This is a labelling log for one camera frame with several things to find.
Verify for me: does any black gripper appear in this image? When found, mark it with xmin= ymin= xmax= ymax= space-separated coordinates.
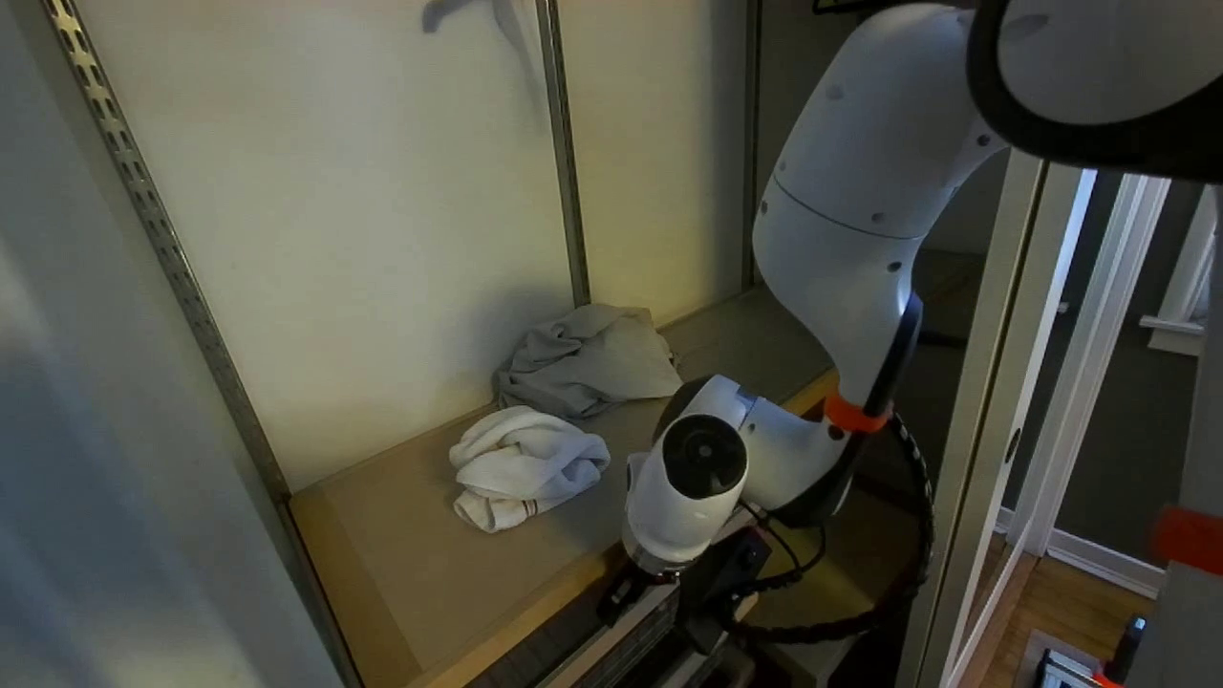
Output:
xmin=594 ymin=526 xmax=775 ymax=645

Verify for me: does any mesh pull-out shelf wooden frame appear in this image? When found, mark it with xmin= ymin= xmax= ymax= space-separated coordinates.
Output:
xmin=509 ymin=576 xmax=779 ymax=688

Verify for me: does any crumpled white cloth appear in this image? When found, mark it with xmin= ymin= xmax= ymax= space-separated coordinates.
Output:
xmin=444 ymin=401 xmax=614 ymax=539

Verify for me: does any crumpled grey cloth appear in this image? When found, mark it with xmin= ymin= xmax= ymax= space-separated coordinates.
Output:
xmin=494 ymin=303 xmax=689 ymax=424

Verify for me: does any wooden drawer unit top board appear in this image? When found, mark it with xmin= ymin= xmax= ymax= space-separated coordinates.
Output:
xmin=287 ymin=380 xmax=719 ymax=688

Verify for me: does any black floor equipment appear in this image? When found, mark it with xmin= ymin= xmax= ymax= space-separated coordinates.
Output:
xmin=1033 ymin=615 xmax=1154 ymax=688

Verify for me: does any red block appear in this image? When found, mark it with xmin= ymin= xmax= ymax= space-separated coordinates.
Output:
xmin=1146 ymin=506 xmax=1223 ymax=582

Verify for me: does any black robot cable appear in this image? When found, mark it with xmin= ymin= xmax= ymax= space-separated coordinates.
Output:
xmin=719 ymin=401 xmax=938 ymax=651

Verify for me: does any white closet door frame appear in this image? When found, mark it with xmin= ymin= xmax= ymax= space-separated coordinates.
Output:
xmin=895 ymin=149 xmax=1175 ymax=688

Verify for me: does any slotted metal shelf rail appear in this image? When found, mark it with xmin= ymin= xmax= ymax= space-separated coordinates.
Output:
xmin=530 ymin=0 xmax=594 ymax=309
xmin=39 ymin=0 xmax=361 ymax=688

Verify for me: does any white window frame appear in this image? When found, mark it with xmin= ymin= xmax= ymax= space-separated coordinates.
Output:
xmin=1135 ymin=188 xmax=1223 ymax=362

